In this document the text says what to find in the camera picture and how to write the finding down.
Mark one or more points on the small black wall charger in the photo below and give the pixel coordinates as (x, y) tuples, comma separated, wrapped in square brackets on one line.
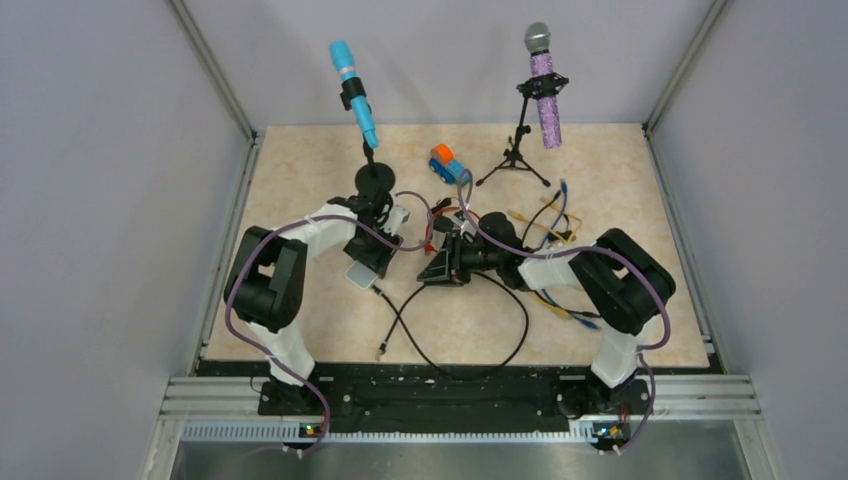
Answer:
[(443, 203)]

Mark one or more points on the white small hub box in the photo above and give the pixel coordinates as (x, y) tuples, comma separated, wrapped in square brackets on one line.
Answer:
[(361, 276)]

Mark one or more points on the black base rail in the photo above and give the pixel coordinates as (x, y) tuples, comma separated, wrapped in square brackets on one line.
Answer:
[(410, 398)]

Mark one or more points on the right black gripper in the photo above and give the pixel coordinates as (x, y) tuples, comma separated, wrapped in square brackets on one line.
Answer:
[(447, 268)]

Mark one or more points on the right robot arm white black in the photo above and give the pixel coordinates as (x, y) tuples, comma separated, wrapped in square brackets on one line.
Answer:
[(627, 286)]

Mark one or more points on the purple glitter microphone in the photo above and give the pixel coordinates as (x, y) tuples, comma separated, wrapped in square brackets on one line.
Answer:
[(537, 42)]

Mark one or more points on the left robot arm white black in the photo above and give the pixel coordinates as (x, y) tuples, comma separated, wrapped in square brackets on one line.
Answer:
[(265, 288)]

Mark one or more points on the cyan microphone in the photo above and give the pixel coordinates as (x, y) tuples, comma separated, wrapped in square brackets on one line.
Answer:
[(353, 93)]

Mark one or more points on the black tripod mic stand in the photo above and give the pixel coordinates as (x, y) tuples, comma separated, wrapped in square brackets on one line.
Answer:
[(520, 152)]

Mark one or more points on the colourful toy block truck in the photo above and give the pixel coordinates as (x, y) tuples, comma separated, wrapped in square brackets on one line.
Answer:
[(443, 162)]

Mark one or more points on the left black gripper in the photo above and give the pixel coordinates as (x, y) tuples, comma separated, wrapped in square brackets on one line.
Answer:
[(376, 260)]

